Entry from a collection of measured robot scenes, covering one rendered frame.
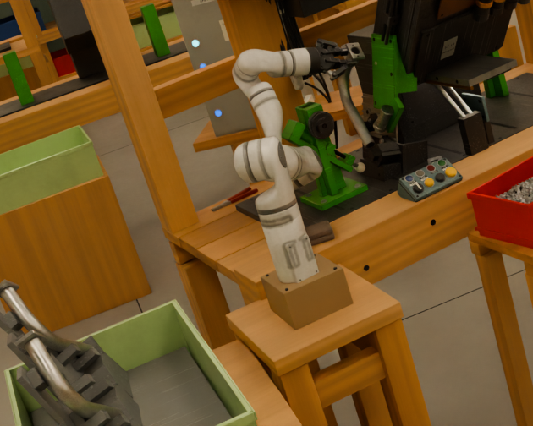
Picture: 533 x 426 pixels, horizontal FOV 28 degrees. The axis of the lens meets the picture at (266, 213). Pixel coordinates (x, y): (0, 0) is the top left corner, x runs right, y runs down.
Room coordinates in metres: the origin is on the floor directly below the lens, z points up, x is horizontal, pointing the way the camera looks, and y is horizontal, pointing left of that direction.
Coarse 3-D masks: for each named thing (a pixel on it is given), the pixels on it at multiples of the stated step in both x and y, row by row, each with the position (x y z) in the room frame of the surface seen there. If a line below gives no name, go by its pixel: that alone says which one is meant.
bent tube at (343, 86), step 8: (352, 48) 2.90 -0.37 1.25; (360, 48) 2.89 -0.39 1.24; (352, 56) 2.86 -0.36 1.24; (360, 56) 2.87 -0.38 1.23; (344, 80) 2.93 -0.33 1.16; (344, 88) 2.93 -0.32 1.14; (344, 96) 2.92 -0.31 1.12; (344, 104) 2.91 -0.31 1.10; (352, 104) 2.90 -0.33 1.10; (352, 112) 2.87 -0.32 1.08; (352, 120) 2.86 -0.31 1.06; (360, 120) 2.85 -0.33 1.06; (360, 128) 2.83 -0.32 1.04; (360, 136) 2.82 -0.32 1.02; (368, 136) 2.80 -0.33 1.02; (368, 144) 2.82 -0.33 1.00
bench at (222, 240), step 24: (528, 72) 3.38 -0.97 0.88; (360, 144) 3.19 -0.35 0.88; (216, 216) 2.95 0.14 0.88; (240, 216) 2.89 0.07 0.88; (192, 240) 2.82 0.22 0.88; (216, 240) 2.76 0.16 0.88; (240, 240) 2.71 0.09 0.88; (264, 240) 2.65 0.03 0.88; (192, 264) 2.95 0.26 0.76; (216, 264) 2.62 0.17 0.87; (240, 264) 2.54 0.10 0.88; (192, 288) 2.92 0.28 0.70; (216, 288) 2.95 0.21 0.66; (216, 312) 2.94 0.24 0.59; (216, 336) 2.93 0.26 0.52; (312, 360) 2.39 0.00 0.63
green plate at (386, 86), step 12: (372, 36) 2.90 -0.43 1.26; (396, 36) 2.80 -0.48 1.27; (372, 48) 2.90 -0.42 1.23; (384, 48) 2.84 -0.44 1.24; (396, 48) 2.80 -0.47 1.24; (372, 60) 2.90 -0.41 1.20; (384, 60) 2.84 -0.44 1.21; (396, 60) 2.79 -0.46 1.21; (372, 72) 2.89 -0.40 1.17; (384, 72) 2.84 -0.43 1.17; (396, 72) 2.79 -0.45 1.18; (384, 84) 2.83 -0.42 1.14; (396, 84) 2.79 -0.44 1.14; (408, 84) 2.81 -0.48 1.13; (384, 96) 2.83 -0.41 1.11; (396, 96) 2.79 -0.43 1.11
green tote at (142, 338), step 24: (144, 312) 2.25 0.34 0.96; (168, 312) 2.25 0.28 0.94; (96, 336) 2.21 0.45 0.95; (120, 336) 2.22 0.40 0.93; (144, 336) 2.23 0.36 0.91; (168, 336) 2.25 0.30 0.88; (192, 336) 2.09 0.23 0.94; (120, 360) 2.22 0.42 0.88; (144, 360) 2.23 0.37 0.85; (216, 360) 1.90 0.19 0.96; (216, 384) 1.98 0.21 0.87; (24, 408) 2.12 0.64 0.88; (240, 408) 1.74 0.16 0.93
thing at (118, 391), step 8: (8, 336) 1.89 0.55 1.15; (8, 344) 1.86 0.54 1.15; (16, 352) 1.86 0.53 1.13; (24, 352) 1.86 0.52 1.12; (24, 360) 1.86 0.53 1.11; (32, 360) 1.87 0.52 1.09; (56, 360) 2.00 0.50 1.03; (64, 368) 2.00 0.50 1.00; (72, 376) 2.00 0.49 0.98; (112, 392) 1.98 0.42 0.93; (120, 392) 1.99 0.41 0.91; (104, 400) 1.97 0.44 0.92; (112, 400) 1.95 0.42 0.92; (128, 400) 2.00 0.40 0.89; (128, 408) 1.95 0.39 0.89; (136, 408) 2.00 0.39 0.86; (136, 416) 1.96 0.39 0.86
